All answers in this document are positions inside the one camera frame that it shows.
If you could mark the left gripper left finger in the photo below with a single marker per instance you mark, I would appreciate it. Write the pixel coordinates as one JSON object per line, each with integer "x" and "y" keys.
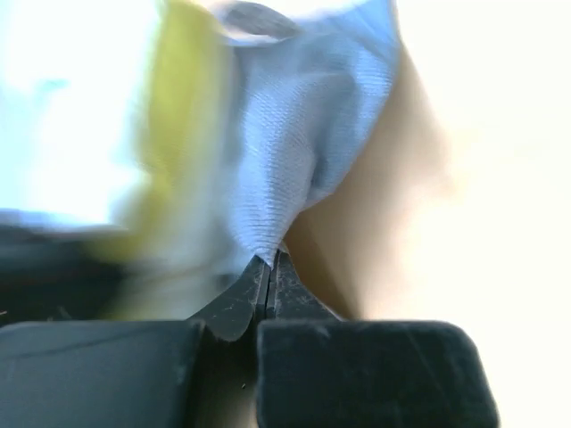
{"x": 243, "y": 304}

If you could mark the blue patchwork pillowcase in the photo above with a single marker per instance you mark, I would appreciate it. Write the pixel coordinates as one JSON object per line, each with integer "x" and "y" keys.
{"x": 307, "y": 97}

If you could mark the white pillow yellow edge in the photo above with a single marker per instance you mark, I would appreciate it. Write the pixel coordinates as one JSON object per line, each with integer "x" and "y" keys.
{"x": 111, "y": 115}

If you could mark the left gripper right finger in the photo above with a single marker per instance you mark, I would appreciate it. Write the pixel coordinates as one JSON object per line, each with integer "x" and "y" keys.
{"x": 289, "y": 298}

